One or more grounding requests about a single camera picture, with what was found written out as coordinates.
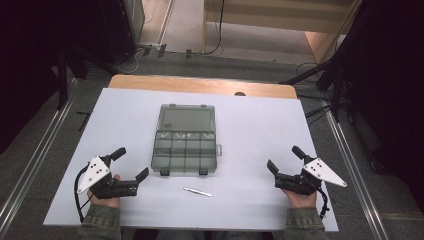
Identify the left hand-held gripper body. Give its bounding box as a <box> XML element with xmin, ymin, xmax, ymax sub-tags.
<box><xmin>76</xmin><ymin>154</ymin><xmax>139</xmax><ymax>201</ymax></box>

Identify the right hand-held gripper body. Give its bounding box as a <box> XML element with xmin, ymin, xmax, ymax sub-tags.
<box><xmin>274</xmin><ymin>157</ymin><xmax>348</xmax><ymax>197</ymax></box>

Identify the person's right hand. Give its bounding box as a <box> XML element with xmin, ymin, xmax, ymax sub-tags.
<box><xmin>280</xmin><ymin>187</ymin><xmax>318</xmax><ymax>210</ymax></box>

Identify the person's left hand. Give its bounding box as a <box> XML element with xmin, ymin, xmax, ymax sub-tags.
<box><xmin>87</xmin><ymin>173</ymin><xmax>122</xmax><ymax>210</ymax></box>

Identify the white board table cover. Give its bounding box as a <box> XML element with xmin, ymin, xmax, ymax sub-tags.
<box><xmin>42</xmin><ymin>87</ymin><xmax>340</xmax><ymax>232</ymax></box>

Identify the clear grey compartment organizer box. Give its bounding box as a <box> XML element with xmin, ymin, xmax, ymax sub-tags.
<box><xmin>150</xmin><ymin>103</ymin><xmax>223</xmax><ymax>177</ymax></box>

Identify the thin silver metal tool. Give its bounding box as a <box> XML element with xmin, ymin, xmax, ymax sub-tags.
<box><xmin>182</xmin><ymin>186</ymin><xmax>214</xmax><ymax>198</ymax></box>

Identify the black stand with legs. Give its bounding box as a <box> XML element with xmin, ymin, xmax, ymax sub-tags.
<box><xmin>279</xmin><ymin>0</ymin><xmax>394</xmax><ymax>125</ymax></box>

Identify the black metal stand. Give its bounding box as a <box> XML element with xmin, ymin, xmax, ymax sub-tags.
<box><xmin>54</xmin><ymin>43</ymin><xmax>73</xmax><ymax>112</ymax></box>

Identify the wooden table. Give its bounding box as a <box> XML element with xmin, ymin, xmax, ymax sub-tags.
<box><xmin>107</xmin><ymin>73</ymin><xmax>298</xmax><ymax>100</ymax></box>

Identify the black cabinet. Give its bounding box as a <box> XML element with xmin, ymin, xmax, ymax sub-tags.
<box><xmin>64</xmin><ymin>0</ymin><xmax>146</xmax><ymax>66</ymax></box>

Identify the light wooden furniture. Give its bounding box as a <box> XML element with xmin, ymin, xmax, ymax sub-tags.
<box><xmin>201</xmin><ymin>0</ymin><xmax>364</xmax><ymax>65</ymax></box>

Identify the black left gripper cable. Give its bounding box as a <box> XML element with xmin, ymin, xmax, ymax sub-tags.
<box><xmin>74</xmin><ymin>164</ymin><xmax>95</xmax><ymax>224</ymax></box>

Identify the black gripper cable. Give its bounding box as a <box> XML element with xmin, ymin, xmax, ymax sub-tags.
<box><xmin>317</xmin><ymin>187</ymin><xmax>332</xmax><ymax>220</ymax></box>
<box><xmin>74</xmin><ymin>164</ymin><xmax>95</xmax><ymax>224</ymax></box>

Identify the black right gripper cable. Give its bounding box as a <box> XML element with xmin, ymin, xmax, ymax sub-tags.
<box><xmin>317</xmin><ymin>187</ymin><xmax>332</xmax><ymax>220</ymax></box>

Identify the aluminium floor rail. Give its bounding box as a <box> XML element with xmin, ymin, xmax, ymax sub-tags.
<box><xmin>321</xmin><ymin>99</ymin><xmax>391</xmax><ymax>240</ymax></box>
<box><xmin>0</xmin><ymin>78</ymin><xmax>80</xmax><ymax>228</ymax></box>

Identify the white floor cable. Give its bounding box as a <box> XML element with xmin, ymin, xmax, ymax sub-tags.
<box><xmin>113</xmin><ymin>49</ymin><xmax>145</xmax><ymax>75</ymax></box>

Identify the black hanging cable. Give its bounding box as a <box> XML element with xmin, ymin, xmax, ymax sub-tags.
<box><xmin>201</xmin><ymin>0</ymin><xmax>226</xmax><ymax>56</ymax></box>

